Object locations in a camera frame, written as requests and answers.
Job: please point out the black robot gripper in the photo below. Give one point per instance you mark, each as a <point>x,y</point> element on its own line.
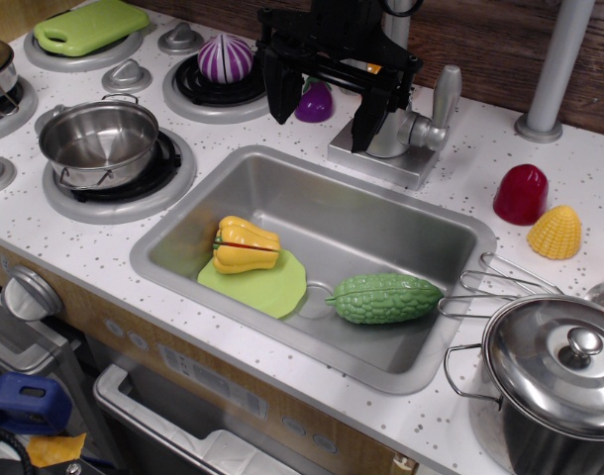
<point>334,41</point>

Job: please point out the silver toy faucet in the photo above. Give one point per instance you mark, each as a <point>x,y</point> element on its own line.
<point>408,144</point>

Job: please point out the purple toy eggplant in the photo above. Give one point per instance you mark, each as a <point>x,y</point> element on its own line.
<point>316,104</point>

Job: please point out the orange toy pumpkin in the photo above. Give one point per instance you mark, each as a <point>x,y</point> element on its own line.
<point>372,68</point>

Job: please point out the purple white toy onion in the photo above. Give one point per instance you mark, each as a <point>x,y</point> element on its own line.
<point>225,59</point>

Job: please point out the silver sink basin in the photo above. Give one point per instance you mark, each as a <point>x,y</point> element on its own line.
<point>337,226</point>

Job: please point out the black stove burner back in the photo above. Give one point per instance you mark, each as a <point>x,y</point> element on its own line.
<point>188,93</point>

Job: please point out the black stove burner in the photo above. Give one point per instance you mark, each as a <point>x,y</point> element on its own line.
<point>163,182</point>
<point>188,93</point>

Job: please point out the yellow toy bell pepper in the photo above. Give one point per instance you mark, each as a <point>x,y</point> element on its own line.
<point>240,246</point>

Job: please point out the black stove burner front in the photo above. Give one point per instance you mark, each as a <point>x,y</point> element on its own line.
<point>163,182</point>

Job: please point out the green toy cutting board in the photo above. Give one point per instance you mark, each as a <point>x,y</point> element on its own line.
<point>85,29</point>

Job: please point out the light green toy plate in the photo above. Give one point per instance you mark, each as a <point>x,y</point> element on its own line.
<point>275,292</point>

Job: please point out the green toy bitter gourd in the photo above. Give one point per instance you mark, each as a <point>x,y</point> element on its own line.
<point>384,298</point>

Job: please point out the grey support pole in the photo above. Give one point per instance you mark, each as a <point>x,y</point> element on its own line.
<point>541,124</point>

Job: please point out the red toy pepper half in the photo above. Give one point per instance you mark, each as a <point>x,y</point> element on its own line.
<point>522,196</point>

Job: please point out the open steel pot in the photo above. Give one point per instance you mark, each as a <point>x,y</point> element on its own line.
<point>101,144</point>

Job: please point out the yellow toy corn piece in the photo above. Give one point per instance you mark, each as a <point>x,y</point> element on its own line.
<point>557,234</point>

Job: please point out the steel pot with lid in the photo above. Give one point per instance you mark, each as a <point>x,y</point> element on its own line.
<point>536,405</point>

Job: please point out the grey oven door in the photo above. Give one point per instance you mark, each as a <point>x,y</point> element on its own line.
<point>167,430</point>

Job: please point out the silver oven knob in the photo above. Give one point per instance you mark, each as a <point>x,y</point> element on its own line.
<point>28,297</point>

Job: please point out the blue clamp tool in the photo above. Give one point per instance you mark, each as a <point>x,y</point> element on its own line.
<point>33,405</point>

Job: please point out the wire handled steel strainer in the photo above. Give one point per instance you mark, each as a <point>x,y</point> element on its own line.
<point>498,278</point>

